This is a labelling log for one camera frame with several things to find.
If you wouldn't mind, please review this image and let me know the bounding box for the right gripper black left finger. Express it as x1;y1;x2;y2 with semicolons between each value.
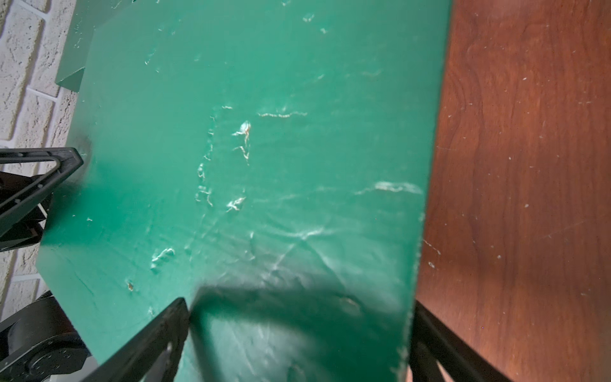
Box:
84;298;189;381

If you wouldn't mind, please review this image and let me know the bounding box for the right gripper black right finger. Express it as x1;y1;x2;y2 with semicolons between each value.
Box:
409;302;508;381

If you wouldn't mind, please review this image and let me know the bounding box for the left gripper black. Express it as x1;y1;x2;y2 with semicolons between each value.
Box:
1;147;84;252

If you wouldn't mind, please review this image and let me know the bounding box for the green shoebox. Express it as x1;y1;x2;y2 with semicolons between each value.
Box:
37;1;451;381
56;0;124;92

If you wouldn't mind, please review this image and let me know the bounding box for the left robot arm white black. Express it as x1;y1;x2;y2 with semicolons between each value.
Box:
1;147;88;381

